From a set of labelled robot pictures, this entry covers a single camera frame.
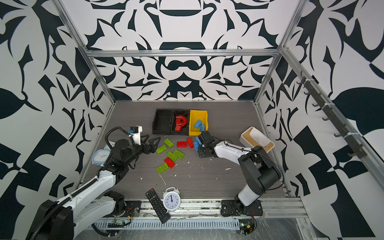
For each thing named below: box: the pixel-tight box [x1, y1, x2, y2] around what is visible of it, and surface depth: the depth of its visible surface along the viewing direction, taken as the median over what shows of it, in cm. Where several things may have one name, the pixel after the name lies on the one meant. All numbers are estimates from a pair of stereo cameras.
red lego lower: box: [164, 157, 175, 169], surface depth 90 cm
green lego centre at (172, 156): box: [166, 151, 178, 162], surface depth 93 cm
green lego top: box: [163, 138, 174, 148], surface depth 98 cm
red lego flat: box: [176, 141, 188, 148], surface depth 98 cm
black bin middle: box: [171, 109, 190, 136], surface depth 104 cm
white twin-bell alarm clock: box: [163, 187, 181, 212], surface depth 76 cm
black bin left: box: [152, 108, 172, 135], surface depth 104 cm
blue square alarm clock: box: [91, 149, 111, 167], surface depth 90 cm
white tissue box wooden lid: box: [239, 126, 275, 153], surface depth 95 cm
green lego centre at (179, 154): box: [173, 149, 185, 159], surface depth 94 cm
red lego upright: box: [186, 137, 194, 149], surface depth 97 cm
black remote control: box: [145, 188, 171, 224], surface depth 75 cm
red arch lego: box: [174, 116, 188, 131], surface depth 108 cm
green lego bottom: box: [156, 162, 169, 174], surface depth 89 cm
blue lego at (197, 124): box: [194, 119, 203, 129], surface depth 107 cm
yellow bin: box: [189, 110, 209, 136], surface depth 107 cm
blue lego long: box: [193, 141, 200, 152], surface depth 97 cm
